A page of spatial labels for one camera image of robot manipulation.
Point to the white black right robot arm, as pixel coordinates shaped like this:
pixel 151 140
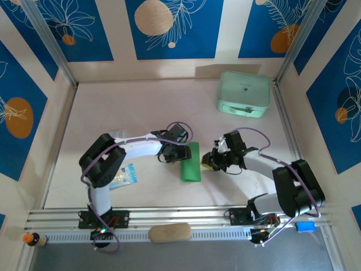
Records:
pixel 262 166

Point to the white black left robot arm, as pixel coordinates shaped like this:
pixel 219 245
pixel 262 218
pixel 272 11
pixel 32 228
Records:
pixel 98 194

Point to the blue snack packet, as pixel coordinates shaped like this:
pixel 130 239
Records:
pixel 125 176

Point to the small clear plastic bag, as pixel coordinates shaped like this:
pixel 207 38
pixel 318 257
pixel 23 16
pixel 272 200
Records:
pixel 118 133

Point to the mint green zip case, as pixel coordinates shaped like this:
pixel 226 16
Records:
pixel 242 93

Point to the tan oval wooden block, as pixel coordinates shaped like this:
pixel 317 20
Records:
pixel 169 233

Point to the small blue box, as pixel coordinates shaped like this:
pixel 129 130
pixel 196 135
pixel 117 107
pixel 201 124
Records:
pixel 304 226

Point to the small bottle orange cap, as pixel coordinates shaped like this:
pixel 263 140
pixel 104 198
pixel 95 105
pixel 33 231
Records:
pixel 34 240

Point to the aluminium mounting rail beam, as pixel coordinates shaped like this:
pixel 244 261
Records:
pixel 183 214

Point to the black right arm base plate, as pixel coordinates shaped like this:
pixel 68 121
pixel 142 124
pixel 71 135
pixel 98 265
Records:
pixel 237 216

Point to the aluminium table edge rail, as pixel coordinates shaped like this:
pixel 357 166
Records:
pixel 59 141
pixel 289 127

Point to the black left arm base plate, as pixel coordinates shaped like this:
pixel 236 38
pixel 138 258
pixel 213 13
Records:
pixel 121 218

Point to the aluminium frame post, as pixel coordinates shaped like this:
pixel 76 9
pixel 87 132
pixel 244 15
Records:
pixel 298 42
pixel 50 42

